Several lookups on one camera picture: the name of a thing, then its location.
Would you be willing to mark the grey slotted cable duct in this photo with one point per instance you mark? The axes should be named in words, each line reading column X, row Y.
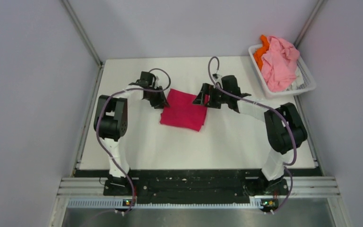
column 114, row 203

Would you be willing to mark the light pink t-shirt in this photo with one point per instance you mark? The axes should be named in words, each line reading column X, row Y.
column 279, row 64

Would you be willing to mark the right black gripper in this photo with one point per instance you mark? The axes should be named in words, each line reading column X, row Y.
column 209, row 90

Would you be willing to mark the magenta t-shirt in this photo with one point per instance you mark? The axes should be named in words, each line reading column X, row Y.
column 182, row 113

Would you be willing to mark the white plastic basket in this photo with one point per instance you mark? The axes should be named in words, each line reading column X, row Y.
column 309, row 84

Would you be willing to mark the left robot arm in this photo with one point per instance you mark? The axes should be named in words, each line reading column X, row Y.
column 111, row 124

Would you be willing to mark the aluminium frame profile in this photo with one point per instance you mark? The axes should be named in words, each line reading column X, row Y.
column 81, row 187

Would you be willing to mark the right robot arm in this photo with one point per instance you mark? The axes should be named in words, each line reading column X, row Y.
column 284, row 127

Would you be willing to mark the orange t-shirt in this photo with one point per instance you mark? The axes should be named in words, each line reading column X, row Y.
column 260, row 51

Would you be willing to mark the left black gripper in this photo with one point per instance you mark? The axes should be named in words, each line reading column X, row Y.
column 161, row 101

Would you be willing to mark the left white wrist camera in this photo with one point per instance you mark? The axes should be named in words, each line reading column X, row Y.
column 157, row 81

